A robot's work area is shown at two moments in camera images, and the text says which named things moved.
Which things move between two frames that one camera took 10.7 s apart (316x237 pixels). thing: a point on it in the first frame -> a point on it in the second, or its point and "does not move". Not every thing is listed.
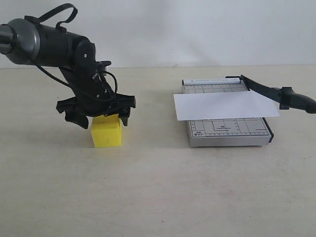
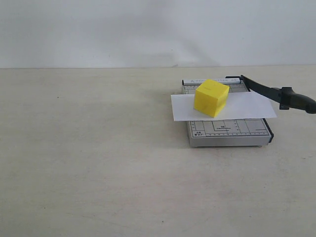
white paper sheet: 221,105 does not move
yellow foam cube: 106,130 -> 211,97
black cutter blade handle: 287,98 does not move
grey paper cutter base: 246,133 does not move
